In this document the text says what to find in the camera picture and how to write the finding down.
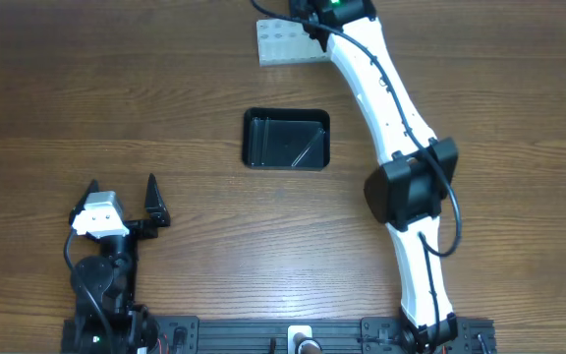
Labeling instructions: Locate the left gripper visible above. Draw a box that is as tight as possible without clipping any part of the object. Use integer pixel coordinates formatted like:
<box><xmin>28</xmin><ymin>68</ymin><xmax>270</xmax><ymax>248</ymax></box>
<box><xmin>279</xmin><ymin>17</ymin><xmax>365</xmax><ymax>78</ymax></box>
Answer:
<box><xmin>68</xmin><ymin>172</ymin><xmax>172</xmax><ymax>242</ymax></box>

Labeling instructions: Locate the black tray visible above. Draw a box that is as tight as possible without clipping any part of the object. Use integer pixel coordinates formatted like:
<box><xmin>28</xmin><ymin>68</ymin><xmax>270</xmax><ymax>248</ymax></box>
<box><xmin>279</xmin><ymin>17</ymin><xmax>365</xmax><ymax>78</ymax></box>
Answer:
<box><xmin>241</xmin><ymin>106</ymin><xmax>332</xmax><ymax>171</ymax></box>

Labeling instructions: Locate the white test tube rack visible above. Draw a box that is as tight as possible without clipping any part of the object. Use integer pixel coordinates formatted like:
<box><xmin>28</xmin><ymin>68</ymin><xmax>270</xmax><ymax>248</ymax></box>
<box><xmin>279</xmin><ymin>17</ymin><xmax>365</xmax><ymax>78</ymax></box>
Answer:
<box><xmin>255</xmin><ymin>18</ymin><xmax>333</xmax><ymax>68</ymax></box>

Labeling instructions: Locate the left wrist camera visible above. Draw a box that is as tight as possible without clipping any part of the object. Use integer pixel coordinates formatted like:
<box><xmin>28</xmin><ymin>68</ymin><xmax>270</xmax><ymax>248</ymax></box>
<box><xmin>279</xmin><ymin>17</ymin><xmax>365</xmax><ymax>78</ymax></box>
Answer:
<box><xmin>70</xmin><ymin>190</ymin><xmax>131</xmax><ymax>241</ymax></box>

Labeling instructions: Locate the mounting rail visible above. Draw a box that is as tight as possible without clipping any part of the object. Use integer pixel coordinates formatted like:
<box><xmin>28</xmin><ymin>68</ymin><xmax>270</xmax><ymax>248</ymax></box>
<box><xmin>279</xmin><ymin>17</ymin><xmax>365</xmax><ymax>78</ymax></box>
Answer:
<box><xmin>61</xmin><ymin>315</ymin><xmax>498</xmax><ymax>354</ymax></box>

